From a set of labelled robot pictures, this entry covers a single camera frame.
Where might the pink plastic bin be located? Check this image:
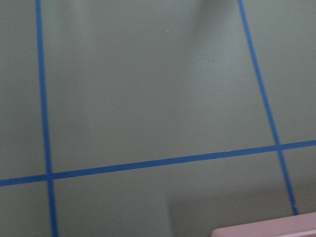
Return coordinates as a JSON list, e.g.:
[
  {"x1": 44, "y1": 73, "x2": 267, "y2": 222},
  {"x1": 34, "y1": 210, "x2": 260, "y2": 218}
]
[{"x1": 211, "y1": 212, "x2": 316, "y2": 237}]

